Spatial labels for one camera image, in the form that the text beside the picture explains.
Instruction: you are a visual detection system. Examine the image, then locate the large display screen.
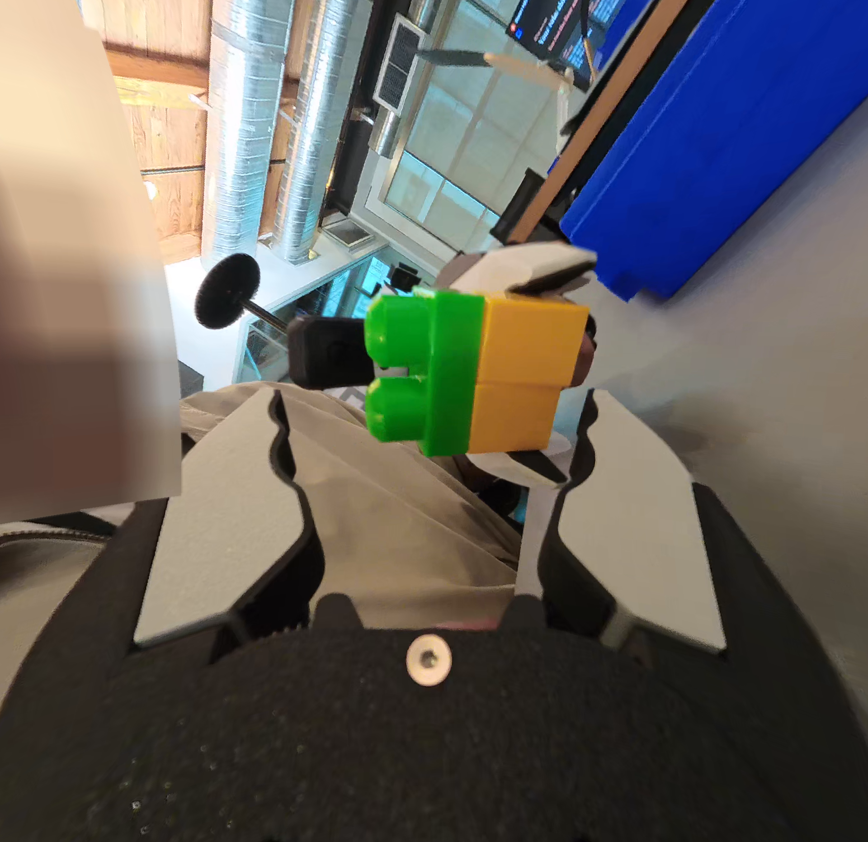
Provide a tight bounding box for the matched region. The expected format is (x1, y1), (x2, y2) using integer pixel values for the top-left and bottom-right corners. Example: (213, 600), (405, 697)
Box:
(509, 0), (625, 76)

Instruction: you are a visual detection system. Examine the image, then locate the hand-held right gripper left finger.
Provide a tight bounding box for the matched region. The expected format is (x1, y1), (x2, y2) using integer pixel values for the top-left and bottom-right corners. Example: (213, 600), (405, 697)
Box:
(133, 388), (326, 649)

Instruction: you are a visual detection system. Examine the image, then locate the blue plastic bin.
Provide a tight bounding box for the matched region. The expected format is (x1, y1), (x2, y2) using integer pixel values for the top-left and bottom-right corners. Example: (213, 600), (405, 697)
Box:
(559, 0), (868, 303)

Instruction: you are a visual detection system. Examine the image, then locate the yellow toy block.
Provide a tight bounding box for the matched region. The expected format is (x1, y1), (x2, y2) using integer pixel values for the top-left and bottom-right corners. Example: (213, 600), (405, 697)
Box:
(478, 297), (591, 388)
(468, 381), (564, 454)

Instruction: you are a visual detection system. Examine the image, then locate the silver ventilation duct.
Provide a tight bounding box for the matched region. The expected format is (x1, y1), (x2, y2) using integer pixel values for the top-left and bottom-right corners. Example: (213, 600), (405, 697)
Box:
(272, 0), (367, 266)
(204, 0), (292, 266)

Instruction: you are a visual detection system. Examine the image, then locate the person's left hand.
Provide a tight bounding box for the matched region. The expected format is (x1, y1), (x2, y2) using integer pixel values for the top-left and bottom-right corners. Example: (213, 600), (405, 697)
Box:
(570, 313), (599, 390)

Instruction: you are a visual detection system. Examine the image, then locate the green double toy block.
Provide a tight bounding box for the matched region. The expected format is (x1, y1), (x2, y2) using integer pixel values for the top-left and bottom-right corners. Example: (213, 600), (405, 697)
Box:
(364, 290), (486, 456)

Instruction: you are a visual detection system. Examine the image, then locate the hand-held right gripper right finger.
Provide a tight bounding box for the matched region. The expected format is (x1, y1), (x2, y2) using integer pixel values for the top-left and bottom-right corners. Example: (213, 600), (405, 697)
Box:
(536, 388), (729, 653)

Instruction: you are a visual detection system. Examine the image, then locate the wooden shelf board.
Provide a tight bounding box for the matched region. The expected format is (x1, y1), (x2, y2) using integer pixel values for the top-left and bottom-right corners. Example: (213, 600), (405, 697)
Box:
(495, 0), (706, 239)

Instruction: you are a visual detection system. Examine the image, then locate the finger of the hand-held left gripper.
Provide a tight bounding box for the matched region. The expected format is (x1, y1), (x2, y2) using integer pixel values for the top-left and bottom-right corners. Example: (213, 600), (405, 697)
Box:
(455, 241), (600, 304)
(475, 442), (571, 487)

